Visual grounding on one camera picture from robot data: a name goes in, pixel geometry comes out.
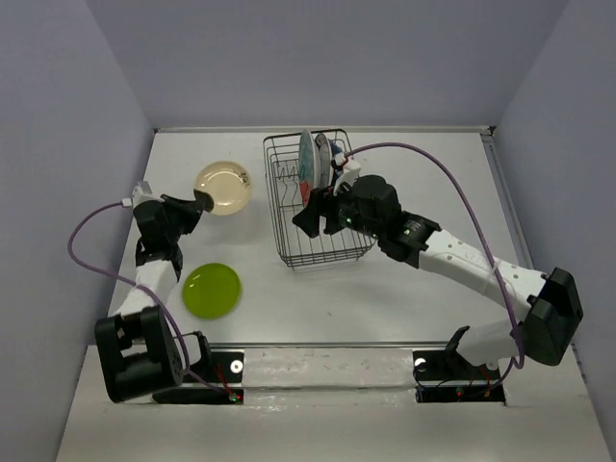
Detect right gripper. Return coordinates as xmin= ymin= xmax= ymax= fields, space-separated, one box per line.
xmin=292 ymin=176 xmax=383 ymax=240

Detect cream plate with flower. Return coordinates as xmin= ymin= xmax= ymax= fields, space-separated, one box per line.
xmin=193 ymin=161 xmax=252 ymax=216

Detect dark blue plate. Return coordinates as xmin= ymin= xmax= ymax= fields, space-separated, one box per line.
xmin=325 ymin=140 xmax=346 ymax=188

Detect red and teal plate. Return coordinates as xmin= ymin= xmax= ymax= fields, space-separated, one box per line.
xmin=298 ymin=129 xmax=321 ymax=205

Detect white plate teal lettered rim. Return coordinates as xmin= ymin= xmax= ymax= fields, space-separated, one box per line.
xmin=315 ymin=133 xmax=339 ymax=188

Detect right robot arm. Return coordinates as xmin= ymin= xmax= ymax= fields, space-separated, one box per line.
xmin=293 ymin=175 xmax=583 ymax=377

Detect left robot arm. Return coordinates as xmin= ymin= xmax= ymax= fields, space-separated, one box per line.
xmin=94 ymin=183 xmax=215 ymax=402

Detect lime green plate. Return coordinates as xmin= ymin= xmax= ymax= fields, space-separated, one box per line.
xmin=181 ymin=263 xmax=242 ymax=320

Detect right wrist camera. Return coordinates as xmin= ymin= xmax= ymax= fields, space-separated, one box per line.
xmin=332 ymin=153 xmax=362 ymax=195

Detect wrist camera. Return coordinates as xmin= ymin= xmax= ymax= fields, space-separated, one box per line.
xmin=131 ymin=181 xmax=160 ymax=207
xmin=332 ymin=153 xmax=362 ymax=195

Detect wire dish rack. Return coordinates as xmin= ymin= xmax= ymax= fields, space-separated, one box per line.
xmin=262 ymin=127 xmax=377 ymax=269

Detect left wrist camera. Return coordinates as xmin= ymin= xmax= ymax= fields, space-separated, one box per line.
xmin=131 ymin=181 xmax=160 ymax=207

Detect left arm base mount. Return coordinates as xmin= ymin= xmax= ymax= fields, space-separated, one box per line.
xmin=151 ymin=349 xmax=244 ymax=405

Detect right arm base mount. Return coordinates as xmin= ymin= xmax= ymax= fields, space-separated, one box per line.
xmin=412 ymin=326 xmax=505 ymax=404

